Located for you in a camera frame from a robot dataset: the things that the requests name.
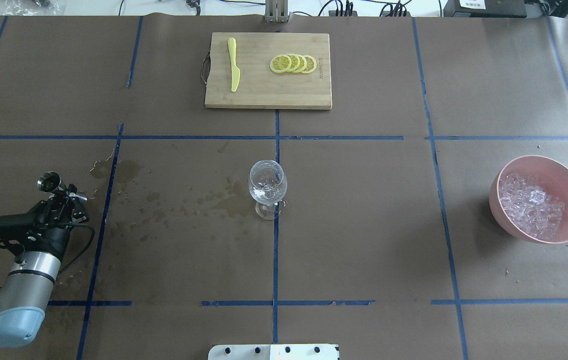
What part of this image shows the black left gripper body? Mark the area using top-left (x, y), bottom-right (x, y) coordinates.
top-left (34, 194), bottom-right (90, 226)

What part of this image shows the steel cocktail jigger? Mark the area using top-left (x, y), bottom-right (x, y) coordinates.
top-left (37, 171), bottom-right (77, 197)

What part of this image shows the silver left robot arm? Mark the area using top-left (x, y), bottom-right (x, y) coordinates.
top-left (0, 184), bottom-right (90, 348)

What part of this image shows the clear wine glass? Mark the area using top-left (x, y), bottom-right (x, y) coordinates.
top-left (249, 159), bottom-right (288, 221)

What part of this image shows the clear ice cubes pile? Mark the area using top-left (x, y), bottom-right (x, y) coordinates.
top-left (498, 172), bottom-right (565, 242)

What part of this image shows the bamboo cutting board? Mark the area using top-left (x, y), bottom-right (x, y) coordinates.
top-left (205, 32), bottom-right (333, 110)

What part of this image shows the yellow plastic knife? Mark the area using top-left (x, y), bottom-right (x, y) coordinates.
top-left (227, 38), bottom-right (241, 92)

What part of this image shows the black box device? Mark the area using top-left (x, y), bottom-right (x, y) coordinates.
top-left (442, 0), bottom-right (527, 19)

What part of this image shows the pink bowl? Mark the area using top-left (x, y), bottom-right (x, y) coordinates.
top-left (489, 155), bottom-right (568, 244)

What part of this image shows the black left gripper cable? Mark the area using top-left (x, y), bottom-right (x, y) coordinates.
top-left (56, 222), bottom-right (96, 276)

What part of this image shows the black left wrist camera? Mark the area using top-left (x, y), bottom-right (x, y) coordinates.
top-left (0, 213), bottom-right (39, 237)

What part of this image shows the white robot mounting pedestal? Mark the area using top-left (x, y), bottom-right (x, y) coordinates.
top-left (208, 343), bottom-right (340, 360)

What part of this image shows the aluminium frame post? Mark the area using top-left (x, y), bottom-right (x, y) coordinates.
top-left (265, 0), bottom-right (290, 24)

